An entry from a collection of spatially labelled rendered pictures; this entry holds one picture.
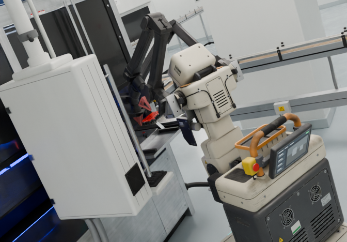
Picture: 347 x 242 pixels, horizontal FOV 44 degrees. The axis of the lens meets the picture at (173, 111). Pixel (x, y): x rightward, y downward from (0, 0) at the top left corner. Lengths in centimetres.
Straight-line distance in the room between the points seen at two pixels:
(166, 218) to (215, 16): 200
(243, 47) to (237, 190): 242
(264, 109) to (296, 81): 61
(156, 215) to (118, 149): 121
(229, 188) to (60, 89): 87
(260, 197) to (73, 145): 87
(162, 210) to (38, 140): 130
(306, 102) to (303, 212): 153
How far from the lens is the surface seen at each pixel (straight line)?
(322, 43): 340
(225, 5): 413
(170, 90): 358
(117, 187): 199
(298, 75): 411
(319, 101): 352
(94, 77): 190
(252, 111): 369
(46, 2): 261
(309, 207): 219
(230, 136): 228
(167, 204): 319
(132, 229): 288
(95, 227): 233
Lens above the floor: 172
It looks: 16 degrees down
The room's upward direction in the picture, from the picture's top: 20 degrees counter-clockwise
